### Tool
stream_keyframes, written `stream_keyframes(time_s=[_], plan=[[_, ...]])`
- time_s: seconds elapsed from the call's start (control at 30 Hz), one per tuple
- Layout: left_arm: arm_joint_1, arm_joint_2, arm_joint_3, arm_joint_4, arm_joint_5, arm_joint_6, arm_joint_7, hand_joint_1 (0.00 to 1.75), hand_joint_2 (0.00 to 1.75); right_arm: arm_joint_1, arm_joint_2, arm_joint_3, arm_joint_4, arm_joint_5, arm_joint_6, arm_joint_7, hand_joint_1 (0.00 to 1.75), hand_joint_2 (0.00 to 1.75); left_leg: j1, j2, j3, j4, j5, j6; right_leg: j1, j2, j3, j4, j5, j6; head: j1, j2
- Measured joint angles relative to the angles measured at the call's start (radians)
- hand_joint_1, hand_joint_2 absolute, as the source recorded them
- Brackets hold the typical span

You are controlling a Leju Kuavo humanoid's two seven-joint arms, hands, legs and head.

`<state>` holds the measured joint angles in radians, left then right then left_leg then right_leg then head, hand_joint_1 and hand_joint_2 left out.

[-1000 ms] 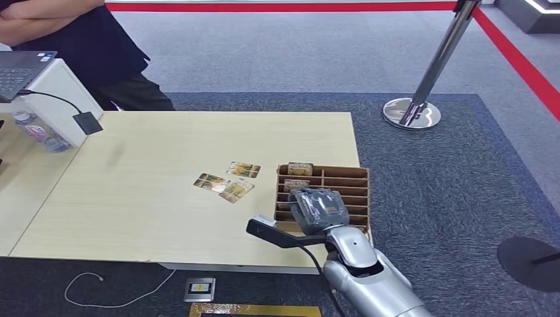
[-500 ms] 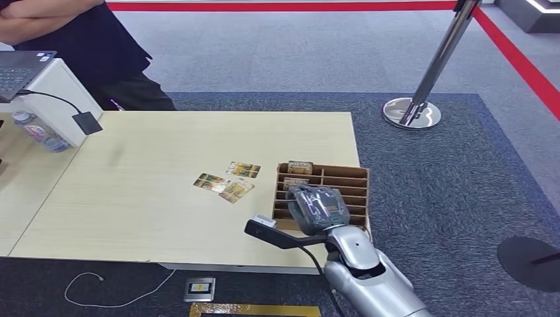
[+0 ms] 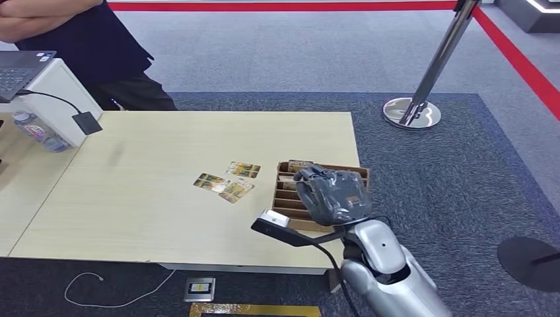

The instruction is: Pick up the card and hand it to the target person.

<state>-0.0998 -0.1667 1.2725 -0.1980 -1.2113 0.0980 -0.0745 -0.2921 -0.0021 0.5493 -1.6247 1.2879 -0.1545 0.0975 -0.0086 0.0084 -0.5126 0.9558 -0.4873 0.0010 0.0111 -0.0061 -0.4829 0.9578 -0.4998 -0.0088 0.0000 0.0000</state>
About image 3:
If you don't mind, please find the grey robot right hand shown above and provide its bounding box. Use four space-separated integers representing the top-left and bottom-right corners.
293 164 372 227

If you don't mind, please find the brown cardboard card holder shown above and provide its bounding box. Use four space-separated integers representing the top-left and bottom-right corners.
271 160 370 232

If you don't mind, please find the green yellow printed card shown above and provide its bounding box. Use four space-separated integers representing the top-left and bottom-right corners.
193 173 230 194
218 178 256 205
226 161 262 180

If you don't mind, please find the person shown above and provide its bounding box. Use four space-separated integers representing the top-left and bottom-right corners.
0 0 178 112

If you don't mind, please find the dark blue rug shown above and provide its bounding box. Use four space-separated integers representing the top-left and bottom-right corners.
0 92 560 317

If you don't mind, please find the metal floor socket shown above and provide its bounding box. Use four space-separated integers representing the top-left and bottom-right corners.
184 277 217 303

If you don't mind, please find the long red barrier belt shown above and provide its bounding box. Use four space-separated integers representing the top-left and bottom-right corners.
108 1 458 13

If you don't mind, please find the black round floor base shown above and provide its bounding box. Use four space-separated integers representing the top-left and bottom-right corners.
497 236 560 293

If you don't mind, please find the black flat adapter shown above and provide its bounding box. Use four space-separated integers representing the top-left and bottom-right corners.
71 111 104 136

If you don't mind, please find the grey lit platform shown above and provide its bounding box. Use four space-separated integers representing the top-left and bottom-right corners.
494 0 560 34

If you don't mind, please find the white box stand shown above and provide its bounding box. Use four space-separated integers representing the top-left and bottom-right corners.
11 57 104 149

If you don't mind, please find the clear plastic water bottle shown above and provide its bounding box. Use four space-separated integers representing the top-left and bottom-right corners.
11 111 72 153

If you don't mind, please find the dark grey laptop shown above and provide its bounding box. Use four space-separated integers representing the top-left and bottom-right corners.
0 50 57 104

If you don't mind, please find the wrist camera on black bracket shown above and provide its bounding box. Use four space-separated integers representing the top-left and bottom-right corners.
250 209 351 248

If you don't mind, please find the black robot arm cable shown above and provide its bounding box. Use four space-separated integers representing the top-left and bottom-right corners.
311 243 362 317

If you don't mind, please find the gold floor frame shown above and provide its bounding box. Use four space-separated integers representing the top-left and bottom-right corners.
189 302 322 317

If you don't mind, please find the chrome stanchion post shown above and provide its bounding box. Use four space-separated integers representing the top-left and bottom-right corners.
382 0 482 131

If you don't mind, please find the white cable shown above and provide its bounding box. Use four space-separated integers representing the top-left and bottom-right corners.
64 269 177 309

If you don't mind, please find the black laptop cable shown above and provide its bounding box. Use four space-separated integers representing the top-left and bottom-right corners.
17 89 84 116

